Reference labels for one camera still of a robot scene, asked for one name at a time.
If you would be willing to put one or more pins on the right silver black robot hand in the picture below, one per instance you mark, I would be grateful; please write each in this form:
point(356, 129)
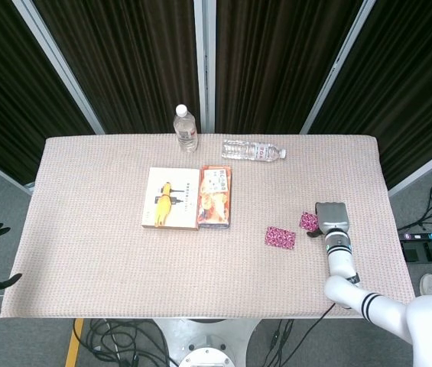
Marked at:
point(333, 216)

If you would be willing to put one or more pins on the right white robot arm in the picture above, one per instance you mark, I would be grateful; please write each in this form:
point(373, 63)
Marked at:
point(340, 260)

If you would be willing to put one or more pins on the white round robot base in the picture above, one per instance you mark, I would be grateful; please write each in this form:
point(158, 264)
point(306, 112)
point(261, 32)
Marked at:
point(208, 344)

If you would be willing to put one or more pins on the clear water bottle lying flat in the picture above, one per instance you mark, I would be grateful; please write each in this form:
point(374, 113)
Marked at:
point(250, 150)

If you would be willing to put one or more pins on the white sneaker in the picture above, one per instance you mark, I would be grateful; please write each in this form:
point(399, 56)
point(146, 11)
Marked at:
point(429, 283)

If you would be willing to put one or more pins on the orange blue snack box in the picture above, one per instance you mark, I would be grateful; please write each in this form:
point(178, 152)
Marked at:
point(215, 202)

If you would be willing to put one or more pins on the yellow floor tape strip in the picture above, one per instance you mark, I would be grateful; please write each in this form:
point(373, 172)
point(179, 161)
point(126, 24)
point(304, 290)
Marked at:
point(74, 344)

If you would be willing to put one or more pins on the dark brown curtain panel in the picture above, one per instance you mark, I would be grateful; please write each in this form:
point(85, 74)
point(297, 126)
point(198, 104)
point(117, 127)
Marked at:
point(277, 65)
point(131, 65)
point(5, 95)
point(410, 95)

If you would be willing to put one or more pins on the beige waffle tablecloth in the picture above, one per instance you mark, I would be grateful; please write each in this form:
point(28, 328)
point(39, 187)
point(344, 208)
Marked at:
point(124, 267)

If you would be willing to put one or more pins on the upright clear water bottle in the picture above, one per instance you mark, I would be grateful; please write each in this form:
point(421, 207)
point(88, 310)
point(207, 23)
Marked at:
point(186, 134)

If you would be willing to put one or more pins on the grey aluminium partition post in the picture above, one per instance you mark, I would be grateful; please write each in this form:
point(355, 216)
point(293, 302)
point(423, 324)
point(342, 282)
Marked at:
point(59, 65)
point(338, 65)
point(205, 65)

